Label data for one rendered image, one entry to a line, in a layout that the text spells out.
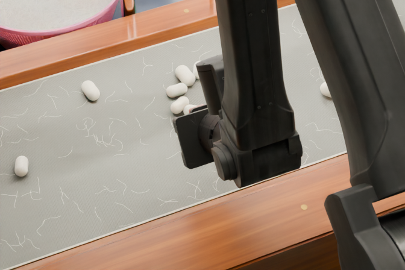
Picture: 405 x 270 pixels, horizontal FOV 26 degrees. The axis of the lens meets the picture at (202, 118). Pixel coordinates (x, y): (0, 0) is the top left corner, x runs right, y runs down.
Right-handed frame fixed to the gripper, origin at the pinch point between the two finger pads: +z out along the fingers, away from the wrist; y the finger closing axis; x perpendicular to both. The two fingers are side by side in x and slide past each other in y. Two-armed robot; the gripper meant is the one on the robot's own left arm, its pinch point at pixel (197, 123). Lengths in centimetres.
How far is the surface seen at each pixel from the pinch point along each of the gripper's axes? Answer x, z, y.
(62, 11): -17.6, 33.0, 8.4
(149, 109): -1.5, 13.6, 2.9
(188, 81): -3.8, 13.7, -3.9
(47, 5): -19.1, 34.6, 10.2
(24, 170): 0.7, 9.1, 22.5
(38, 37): -15.0, 27.3, 13.8
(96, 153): 1.8, 10.0, 12.5
